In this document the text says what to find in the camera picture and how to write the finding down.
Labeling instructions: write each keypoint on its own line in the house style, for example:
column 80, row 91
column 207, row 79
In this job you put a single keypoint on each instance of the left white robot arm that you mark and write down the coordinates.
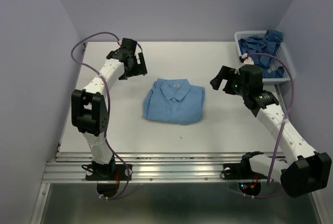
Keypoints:
column 91, row 106

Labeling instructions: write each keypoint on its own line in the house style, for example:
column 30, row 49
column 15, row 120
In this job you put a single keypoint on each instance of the dark blue patterned shirt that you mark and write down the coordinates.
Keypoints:
column 267, row 44

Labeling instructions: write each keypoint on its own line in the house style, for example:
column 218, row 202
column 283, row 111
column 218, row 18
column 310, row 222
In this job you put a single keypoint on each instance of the aluminium mounting rail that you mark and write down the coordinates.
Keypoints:
column 147, row 167

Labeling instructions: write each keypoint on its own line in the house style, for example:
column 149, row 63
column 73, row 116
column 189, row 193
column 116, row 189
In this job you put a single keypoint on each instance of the light blue long sleeve shirt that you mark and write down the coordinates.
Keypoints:
column 174, row 101

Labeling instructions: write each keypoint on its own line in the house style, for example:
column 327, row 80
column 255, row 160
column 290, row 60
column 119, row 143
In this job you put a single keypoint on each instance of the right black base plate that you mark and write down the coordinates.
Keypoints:
column 235, row 171

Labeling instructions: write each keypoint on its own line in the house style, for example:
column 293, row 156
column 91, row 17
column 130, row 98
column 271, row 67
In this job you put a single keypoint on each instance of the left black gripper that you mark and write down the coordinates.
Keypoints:
column 137, row 71

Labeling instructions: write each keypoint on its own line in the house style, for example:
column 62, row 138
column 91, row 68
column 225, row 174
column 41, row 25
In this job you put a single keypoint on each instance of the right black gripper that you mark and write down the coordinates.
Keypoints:
column 225, row 73

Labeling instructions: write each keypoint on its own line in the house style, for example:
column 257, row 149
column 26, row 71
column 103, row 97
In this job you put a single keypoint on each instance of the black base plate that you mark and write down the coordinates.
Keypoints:
column 113, row 172
column 235, row 171

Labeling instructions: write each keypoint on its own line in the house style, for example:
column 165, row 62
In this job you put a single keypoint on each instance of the white plastic basket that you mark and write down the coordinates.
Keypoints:
column 282, row 57

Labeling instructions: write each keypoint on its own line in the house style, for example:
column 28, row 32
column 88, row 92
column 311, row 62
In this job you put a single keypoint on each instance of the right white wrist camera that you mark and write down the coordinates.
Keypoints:
column 245, row 59

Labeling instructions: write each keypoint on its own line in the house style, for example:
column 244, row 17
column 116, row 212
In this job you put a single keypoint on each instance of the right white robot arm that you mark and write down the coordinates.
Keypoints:
column 305, row 170

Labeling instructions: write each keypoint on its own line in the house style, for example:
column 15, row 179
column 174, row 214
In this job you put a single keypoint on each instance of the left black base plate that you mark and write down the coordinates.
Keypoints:
column 113, row 172

